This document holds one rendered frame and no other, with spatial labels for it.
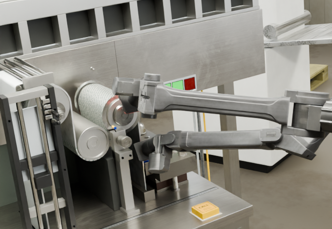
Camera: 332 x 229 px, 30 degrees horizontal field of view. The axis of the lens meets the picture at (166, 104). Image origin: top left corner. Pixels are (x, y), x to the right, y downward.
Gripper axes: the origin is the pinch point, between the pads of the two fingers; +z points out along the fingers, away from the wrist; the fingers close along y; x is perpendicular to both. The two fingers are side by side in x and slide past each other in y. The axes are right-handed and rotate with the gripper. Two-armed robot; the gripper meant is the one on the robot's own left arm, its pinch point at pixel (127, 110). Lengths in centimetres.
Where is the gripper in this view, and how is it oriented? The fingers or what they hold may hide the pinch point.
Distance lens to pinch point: 211.1
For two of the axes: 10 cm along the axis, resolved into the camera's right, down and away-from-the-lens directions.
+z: -3.6, 4.3, 8.3
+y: 8.6, -1.9, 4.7
